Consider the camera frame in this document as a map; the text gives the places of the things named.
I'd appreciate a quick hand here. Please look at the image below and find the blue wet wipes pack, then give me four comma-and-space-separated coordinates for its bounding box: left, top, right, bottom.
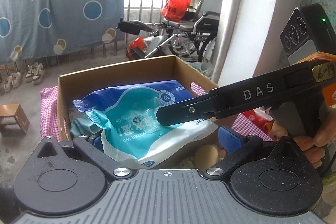
72, 80, 218, 169

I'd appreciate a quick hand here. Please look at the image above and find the person right hand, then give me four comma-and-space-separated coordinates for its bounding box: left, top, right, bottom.
270, 105, 336, 169

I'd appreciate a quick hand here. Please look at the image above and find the red snack packet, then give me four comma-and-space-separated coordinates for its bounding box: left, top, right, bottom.
243, 107, 274, 135

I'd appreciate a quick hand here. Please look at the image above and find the purple checkered tablecloth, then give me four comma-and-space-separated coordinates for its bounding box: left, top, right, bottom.
40, 86, 274, 141

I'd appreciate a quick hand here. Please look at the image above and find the brown cardboard box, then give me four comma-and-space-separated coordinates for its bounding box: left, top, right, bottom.
58, 56, 218, 167

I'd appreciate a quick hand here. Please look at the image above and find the small wooden stool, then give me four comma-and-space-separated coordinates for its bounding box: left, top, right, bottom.
0, 104, 30, 134

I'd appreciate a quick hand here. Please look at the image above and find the white black sneaker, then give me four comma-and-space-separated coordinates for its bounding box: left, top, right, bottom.
24, 62, 38, 83

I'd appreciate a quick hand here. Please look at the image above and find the white black sneaker beside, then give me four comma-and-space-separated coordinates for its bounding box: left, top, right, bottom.
33, 63, 45, 85

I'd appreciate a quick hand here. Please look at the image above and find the black wheelchair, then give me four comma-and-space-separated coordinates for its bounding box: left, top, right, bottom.
117, 0, 222, 62

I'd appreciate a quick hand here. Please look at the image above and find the blue patterned bed sheet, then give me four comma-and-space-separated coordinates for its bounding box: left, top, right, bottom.
1, 0, 124, 64

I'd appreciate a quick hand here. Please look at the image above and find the red plastic bag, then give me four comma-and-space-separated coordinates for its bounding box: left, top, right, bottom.
161, 0, 192, 22

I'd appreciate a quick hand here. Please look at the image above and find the black camera module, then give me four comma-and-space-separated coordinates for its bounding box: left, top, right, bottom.
280, 3, 335, 65

